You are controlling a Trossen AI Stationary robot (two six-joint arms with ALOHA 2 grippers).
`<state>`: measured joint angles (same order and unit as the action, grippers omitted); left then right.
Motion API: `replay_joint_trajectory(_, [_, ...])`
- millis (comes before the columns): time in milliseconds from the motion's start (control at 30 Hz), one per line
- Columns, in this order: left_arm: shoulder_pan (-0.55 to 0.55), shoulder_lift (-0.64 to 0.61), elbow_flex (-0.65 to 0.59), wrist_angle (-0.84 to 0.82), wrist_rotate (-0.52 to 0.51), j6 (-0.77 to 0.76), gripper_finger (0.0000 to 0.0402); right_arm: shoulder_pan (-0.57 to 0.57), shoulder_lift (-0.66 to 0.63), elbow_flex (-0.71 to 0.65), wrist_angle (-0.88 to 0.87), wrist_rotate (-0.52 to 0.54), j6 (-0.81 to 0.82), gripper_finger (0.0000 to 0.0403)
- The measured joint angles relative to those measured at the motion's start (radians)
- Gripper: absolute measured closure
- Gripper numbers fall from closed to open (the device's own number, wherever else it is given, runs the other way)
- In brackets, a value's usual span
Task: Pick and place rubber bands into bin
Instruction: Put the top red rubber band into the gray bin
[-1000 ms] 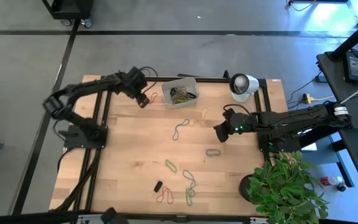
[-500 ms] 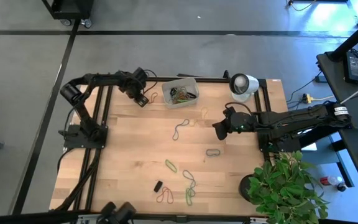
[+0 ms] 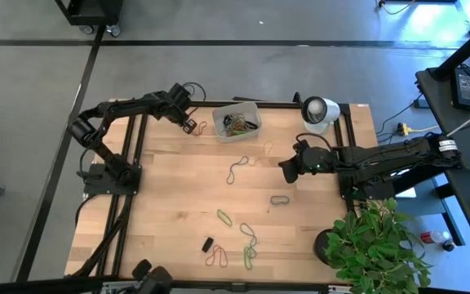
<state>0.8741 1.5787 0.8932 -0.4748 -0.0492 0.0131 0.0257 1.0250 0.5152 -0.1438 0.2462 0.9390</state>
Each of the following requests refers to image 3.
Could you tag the white desk lamp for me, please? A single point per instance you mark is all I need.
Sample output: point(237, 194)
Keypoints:
point(320, 114)

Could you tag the red and white bottle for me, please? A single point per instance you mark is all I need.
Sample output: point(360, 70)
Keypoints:
point(437, 237)

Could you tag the small black block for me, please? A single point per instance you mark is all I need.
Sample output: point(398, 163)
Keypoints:
point(207, 244)

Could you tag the white plastic bin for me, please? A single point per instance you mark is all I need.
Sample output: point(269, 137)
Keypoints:
point(220, 116)

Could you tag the black stand pole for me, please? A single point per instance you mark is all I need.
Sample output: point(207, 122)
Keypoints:
point(463, 51)

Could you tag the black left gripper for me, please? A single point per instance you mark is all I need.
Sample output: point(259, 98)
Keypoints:
point(171, 104)

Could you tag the black aluminium table frame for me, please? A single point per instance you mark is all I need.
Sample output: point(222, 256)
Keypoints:
point(239, 104)

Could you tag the green plant in black pot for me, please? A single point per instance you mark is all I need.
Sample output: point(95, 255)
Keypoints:
point(373, 245)

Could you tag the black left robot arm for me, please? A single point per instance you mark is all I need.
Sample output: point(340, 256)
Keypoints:
point(129, 107)

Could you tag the black wide rubber band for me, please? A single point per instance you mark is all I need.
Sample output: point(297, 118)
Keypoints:
point(251, 125)
point(227, 120)

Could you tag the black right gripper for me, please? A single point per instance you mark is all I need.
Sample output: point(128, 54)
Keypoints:
point(314, 159)

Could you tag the black electronic box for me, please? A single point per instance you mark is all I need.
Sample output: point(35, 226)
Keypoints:
point(465, 87)

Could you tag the red rubber band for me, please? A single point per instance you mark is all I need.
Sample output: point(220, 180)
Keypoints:
point(217, 250)
point(201, 128)

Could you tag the black wheeled cart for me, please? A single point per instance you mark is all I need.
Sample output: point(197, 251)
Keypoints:
point(92, 12)

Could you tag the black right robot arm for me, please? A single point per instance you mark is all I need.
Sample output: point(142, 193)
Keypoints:
point(402, 159)

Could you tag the white paper sheet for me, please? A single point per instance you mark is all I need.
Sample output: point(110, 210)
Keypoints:
point(409, 192)

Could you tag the black desk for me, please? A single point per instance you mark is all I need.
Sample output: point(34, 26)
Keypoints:
point(443, 98)

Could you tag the yellow power strip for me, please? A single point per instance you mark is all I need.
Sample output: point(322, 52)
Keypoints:
point(414, 130)

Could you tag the green rubber band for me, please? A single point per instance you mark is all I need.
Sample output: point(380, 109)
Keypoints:
point(246, 257)
point(223, 216)

